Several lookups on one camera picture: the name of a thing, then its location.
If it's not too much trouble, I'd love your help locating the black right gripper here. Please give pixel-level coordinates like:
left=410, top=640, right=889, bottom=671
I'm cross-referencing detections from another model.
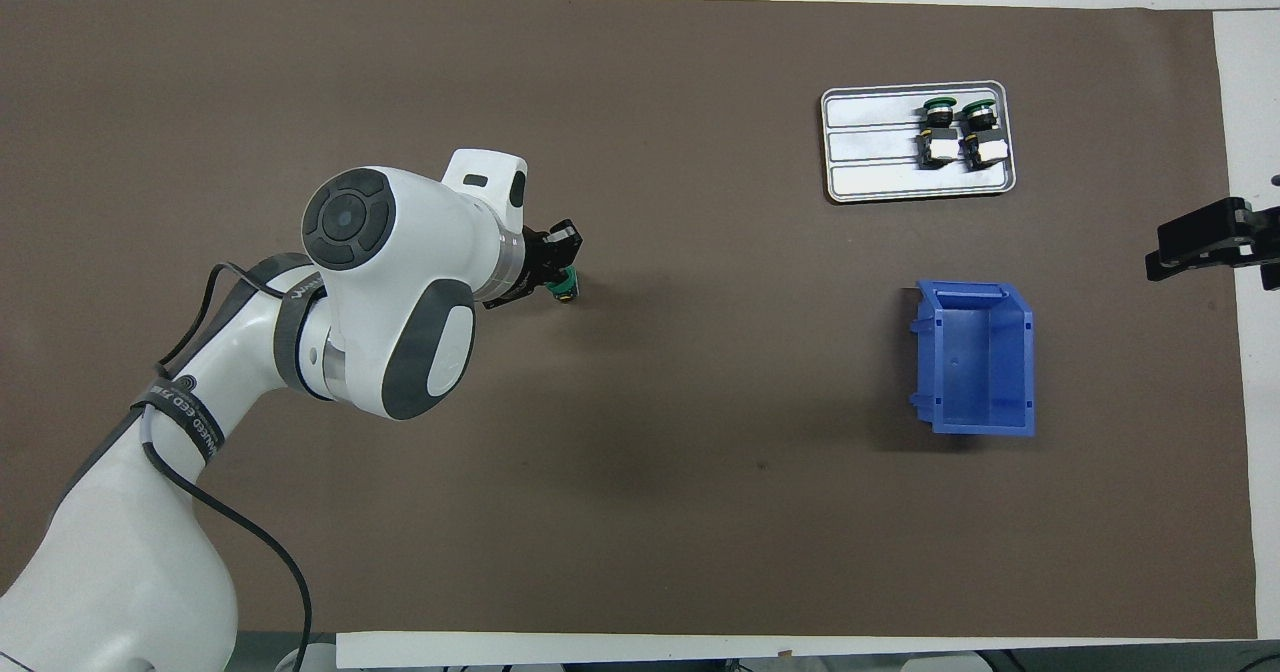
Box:
left=1145, top=195, right=1280, bottom=291

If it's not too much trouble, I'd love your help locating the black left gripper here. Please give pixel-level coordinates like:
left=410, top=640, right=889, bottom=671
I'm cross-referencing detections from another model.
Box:
left=480, top=218, right=585, bottom=311

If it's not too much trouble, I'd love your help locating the brown paper table mat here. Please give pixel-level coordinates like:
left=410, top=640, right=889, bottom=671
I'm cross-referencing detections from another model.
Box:
left=0, top=0, right=1258, bottom=641

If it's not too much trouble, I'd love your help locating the blue plastic storage bin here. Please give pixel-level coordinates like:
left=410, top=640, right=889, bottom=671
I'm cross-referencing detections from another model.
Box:
left=908, top=279, right=1037, bottom=438

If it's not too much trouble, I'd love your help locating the silver metal tray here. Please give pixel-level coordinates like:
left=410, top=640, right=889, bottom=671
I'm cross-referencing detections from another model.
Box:
left=820, top=80, right=1018, bottom=204

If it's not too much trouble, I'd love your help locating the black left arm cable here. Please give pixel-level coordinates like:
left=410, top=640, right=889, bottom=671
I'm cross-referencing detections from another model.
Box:
left=140, top=262, right=316, bottom=672

